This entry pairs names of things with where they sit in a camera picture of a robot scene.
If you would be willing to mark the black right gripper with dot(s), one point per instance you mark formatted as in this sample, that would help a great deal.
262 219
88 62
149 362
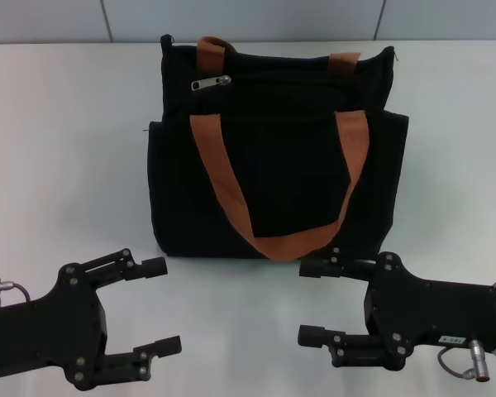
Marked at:
430 314

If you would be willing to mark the silver zipper pull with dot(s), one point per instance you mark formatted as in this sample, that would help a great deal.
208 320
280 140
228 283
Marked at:
211 83

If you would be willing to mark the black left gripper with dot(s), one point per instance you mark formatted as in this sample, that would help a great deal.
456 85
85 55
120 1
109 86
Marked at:
45 331

